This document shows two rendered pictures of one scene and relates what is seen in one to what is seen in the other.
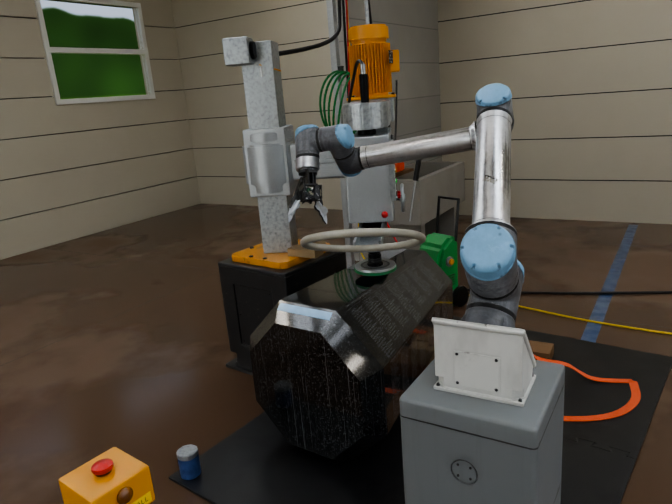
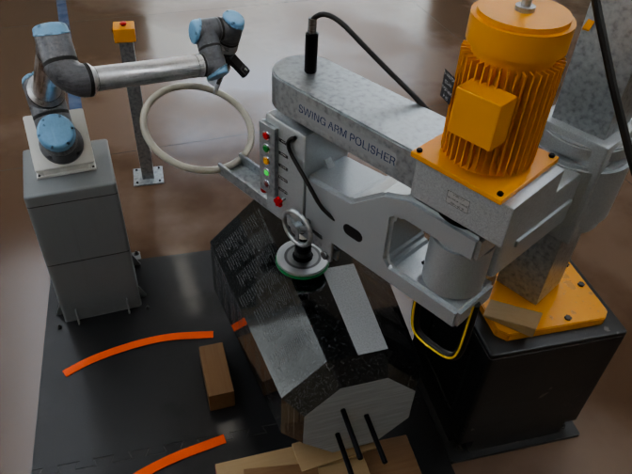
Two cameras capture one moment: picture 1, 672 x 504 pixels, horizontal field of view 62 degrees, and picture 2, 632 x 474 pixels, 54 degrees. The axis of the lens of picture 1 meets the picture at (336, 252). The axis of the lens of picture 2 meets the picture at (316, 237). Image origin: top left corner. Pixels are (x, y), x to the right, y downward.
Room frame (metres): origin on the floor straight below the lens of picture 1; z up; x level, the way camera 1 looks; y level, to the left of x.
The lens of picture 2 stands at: (3.87, -1.67, 2.60)
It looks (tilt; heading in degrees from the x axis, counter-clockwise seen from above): 42 degrees down; 125
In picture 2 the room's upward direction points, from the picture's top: 3 degrees clockwise
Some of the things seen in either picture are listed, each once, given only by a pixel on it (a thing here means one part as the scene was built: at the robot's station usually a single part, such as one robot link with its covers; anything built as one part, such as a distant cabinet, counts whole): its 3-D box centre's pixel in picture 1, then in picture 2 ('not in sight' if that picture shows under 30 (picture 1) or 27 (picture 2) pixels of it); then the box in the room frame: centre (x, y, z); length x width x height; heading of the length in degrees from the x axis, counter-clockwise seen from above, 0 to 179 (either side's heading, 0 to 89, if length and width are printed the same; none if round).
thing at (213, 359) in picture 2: not in sight; (216, 375); (2.48, -0.46, 0.07); 0.30 x 0.12 x 0.12; 144
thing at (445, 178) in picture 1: (418, 208); not in sight; (6.09, -0.95, 0.43); 1.30 x 0.62 x 0.86; 147
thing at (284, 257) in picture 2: (375, 265); (302, 257); (2.77, -0.20, 0.85); 0.21 x 0.21 x 0.01
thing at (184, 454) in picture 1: (189, 462); not in sight; (2.34, 0.79, 0.08); 0.10 x 0.10 x 0.13
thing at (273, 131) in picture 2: (392, 170); (269, 159); (2.69, -0.30, 1.35); 0.08 x 0.03 x 0.28; 172
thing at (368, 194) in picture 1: (370, 177); (322, 177); (2.85, -0.21, 1.30); 0.36 x 0.22 x 0.45; 172
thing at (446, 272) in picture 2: not in sight; (457, 256); (3.42, -0.29, 1.32); 0.19 x 0.19 x 0.20
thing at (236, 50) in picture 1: (239, 51); not in sight; (3.42, 0.46, 2.00); 0.20 x 0.18 x 0.15; 51
